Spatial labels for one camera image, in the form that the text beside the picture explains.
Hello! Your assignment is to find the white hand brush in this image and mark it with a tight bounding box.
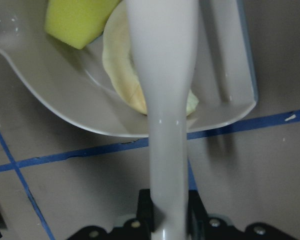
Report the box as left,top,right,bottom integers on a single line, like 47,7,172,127
126,0,199,240

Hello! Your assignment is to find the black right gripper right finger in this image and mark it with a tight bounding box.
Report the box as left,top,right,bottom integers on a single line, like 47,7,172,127
188,190,294,240

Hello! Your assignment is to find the beige plastic dustpan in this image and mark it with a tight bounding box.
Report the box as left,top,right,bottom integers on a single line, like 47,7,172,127
0,0,258,138

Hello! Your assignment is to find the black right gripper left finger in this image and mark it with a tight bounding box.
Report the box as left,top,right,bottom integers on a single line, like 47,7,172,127
68,189,161,240

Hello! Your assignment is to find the yellow green sponge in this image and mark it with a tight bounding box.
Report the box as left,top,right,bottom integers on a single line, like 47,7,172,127
44,0,120,50

